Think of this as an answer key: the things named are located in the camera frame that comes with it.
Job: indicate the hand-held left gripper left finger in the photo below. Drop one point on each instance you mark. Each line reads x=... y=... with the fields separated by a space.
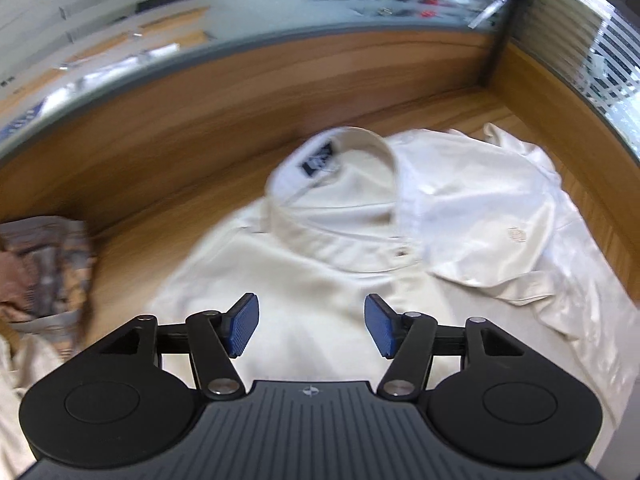
x=242 y=325

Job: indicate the white satin shirt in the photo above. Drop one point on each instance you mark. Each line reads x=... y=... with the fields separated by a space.
x=310 y=280

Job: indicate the brown grey patterned cloth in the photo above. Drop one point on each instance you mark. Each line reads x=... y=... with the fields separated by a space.
x=45 y=275

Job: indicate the striped frosted glass partition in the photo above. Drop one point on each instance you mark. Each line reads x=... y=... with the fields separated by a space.
x=565 y=25
x=150 y=20

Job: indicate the dark partition post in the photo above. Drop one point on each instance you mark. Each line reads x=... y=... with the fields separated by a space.
x=510 y=25

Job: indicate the cream satin shirt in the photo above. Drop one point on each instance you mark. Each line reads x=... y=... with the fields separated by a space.
x=20 y=400

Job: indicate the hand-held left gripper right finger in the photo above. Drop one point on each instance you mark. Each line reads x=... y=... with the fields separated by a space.
x=381 y=325

